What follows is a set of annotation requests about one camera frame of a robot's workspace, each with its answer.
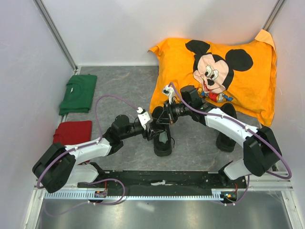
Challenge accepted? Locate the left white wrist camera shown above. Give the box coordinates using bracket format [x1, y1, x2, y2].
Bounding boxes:
[137, 107, 153, 130]

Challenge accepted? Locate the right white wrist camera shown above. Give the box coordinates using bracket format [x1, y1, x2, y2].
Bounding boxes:
[162, 85, 176, 104]

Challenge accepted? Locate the green folded shirt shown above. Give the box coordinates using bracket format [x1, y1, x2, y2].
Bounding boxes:
[59, 74, 97, 115]

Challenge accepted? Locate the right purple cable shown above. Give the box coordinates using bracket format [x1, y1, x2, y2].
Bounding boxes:
[168, 82, 293, 206]

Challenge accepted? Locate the orange Mickey Mouse pillow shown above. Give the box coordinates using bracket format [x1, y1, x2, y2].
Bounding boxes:
[150, 30, 277, 126]

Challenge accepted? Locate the aluminium front rail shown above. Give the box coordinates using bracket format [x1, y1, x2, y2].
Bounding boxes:
[33, 171, 295, 191]

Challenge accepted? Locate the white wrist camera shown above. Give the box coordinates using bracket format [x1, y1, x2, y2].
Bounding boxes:
[162, 85, 176, 104]
[137, 107, 153, 130]

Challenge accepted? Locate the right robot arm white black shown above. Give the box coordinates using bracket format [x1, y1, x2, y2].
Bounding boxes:
[157, 85, 282, 188]

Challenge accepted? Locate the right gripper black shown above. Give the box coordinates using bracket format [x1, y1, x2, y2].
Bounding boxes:
[157, 99, 192, 125]

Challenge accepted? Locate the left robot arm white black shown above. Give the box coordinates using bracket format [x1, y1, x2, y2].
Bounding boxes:
[32, 112, 162, 193]

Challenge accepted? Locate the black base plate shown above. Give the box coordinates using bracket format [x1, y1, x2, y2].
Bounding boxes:
[93, 170, 247, 189]

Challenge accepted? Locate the right aluminium frame post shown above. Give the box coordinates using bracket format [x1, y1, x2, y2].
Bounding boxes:
[262, 0, 286, 31]

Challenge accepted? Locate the left aluminium frame post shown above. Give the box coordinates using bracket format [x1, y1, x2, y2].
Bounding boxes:
[33, 0, 79, 73]

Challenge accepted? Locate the grey slotted cable duct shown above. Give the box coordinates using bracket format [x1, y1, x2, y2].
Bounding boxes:
[44, 190, 224, 201]

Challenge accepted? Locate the purple cable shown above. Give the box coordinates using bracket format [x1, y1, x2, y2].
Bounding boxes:
[168, 82, 293, 206]
[36, 94, 143, 217]

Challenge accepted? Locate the black shoe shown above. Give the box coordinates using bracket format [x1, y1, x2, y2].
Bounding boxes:
[151, 106, 172, 157]
[216, 103, 237, 153]

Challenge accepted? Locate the red folded shirt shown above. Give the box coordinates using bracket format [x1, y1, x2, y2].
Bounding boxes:
[52, 120, 93, 165]

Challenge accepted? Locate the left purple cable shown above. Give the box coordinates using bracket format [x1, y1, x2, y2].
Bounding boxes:
[36, 94, 143, 217]

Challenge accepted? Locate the aluminium frame post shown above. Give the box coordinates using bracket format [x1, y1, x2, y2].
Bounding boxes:
[33, 0, 79, 73]
[262, 0, 286, 31]

